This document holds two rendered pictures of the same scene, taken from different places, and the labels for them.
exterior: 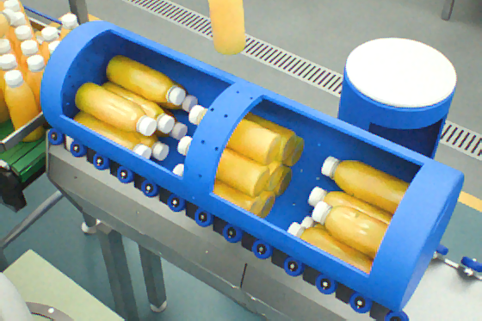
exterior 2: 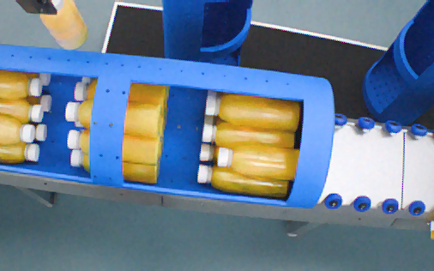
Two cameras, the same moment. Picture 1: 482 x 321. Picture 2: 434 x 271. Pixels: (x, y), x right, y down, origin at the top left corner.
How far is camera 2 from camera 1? 63 cm
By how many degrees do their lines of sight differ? 35
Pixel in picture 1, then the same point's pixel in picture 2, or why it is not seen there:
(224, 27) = (68, 37)
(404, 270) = (315, 197)
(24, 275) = not seen: outside the picture
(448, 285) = not seen: hidden behind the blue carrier
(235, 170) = (134, 154)
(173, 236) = (86, 190)
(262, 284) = (182, 201)
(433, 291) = not seen: hidden behind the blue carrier
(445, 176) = (324, 108)
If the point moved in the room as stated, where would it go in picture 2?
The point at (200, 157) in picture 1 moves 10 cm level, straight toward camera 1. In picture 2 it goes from (105, 167) to (131, 210)
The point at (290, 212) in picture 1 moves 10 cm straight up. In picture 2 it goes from (179, 135) to (179, 124)
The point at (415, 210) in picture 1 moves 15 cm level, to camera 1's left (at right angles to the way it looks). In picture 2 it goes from (314, 154) to (245, 190)
